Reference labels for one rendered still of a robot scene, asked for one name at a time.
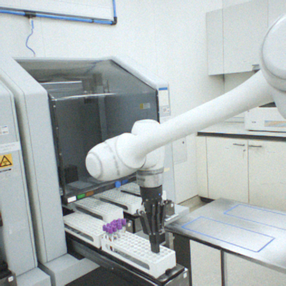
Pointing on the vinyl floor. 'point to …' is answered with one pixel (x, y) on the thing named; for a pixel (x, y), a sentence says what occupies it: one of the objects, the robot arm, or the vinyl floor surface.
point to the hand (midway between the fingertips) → (155, 242)
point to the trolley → (236, 232)
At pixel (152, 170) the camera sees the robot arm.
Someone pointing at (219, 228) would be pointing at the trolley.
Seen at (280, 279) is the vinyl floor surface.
